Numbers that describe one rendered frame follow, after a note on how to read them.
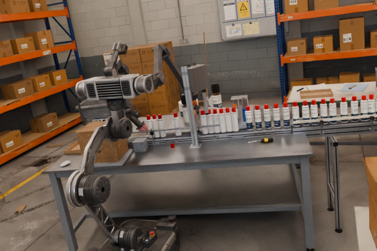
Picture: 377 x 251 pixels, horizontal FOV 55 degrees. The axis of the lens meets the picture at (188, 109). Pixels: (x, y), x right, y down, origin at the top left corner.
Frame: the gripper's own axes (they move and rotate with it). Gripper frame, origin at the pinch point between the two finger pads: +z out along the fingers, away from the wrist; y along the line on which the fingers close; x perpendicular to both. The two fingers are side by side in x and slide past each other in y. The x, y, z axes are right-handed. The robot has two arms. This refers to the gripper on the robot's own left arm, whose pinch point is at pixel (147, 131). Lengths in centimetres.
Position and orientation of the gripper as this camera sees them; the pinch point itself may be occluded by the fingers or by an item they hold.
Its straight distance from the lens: 321.3
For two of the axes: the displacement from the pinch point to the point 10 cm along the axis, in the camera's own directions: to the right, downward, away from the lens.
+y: 1.5, -2.9, 9.5
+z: 7.2, 6.9, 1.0
